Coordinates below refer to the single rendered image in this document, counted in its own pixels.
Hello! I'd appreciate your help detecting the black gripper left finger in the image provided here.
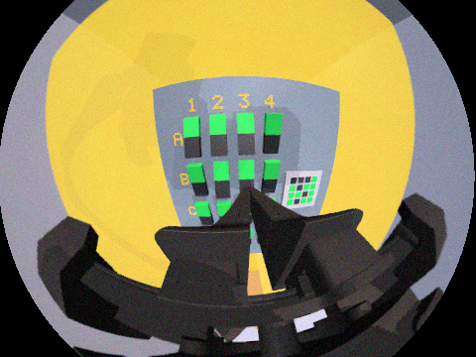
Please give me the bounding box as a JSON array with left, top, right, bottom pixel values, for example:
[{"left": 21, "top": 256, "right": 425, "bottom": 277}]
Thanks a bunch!
[{"left": 155, "top": 187, "right": 251, "bottom": 285}]

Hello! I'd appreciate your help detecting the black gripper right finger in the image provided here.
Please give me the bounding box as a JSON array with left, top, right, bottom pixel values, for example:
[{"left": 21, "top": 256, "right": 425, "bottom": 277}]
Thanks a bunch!
[{"left": 249, "top": 187, "right": 364, "bottom": 291}]

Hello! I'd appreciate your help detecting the grey switch panel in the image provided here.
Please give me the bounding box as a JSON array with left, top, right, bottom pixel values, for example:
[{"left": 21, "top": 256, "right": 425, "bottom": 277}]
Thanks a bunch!
[{"left": 152, "top": 75, "right": 340, "bottom": 227}]

